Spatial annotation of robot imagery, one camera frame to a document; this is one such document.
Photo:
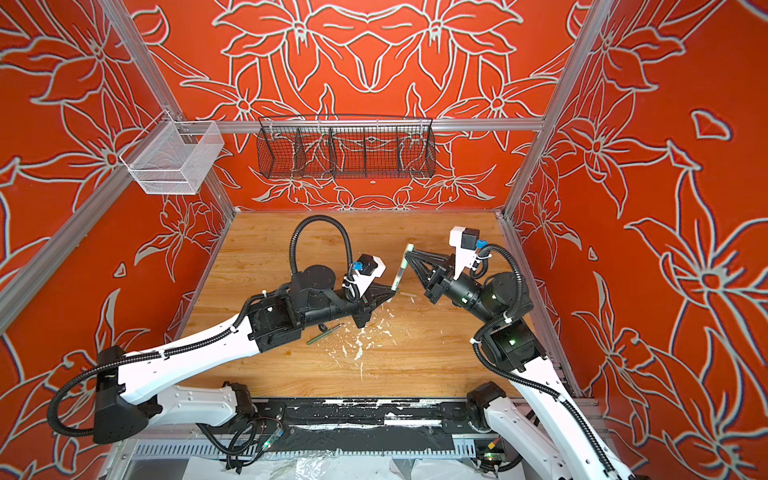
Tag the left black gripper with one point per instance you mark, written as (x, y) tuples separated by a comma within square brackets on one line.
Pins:
[(368, 301)]

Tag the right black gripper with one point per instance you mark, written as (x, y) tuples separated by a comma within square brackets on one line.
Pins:
[(438, 282)]

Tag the light green pen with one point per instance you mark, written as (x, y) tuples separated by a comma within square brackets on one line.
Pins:
[(400, 273)]

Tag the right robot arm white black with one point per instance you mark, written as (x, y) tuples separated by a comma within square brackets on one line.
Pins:
[(557, 441)]

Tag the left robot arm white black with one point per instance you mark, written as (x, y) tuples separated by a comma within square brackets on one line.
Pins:
[(138, 389)]

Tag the dark green pen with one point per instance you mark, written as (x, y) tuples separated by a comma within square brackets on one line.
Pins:
[(326, 331)]

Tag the clear plastic bin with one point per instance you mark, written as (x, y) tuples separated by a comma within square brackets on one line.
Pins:
[(167, 160)]

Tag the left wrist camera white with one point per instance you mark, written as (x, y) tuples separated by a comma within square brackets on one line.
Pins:
[(367, 267)]

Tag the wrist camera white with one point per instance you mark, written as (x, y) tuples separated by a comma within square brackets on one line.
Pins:
[(367, 267), (465, 242)]

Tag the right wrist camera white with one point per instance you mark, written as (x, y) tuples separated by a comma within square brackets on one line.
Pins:
[(465, 242)]

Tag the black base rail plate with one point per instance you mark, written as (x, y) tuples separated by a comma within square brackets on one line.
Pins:
[(448, 414)]

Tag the black wire mesh basket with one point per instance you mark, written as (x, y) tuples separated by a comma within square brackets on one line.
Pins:
[(346, 153)]

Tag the aluminium frame rail back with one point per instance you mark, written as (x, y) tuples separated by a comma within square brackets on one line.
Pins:
[(441, 125)]

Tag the aluminium frame rail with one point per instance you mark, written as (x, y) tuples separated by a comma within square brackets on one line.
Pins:
[(25, 285), (441, 125), (584, 42)]

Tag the aluminium frame rail left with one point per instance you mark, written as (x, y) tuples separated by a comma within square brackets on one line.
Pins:
[(25, 285)]

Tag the aluminium frame rail right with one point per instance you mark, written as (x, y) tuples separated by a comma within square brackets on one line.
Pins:
[(584, 42)]

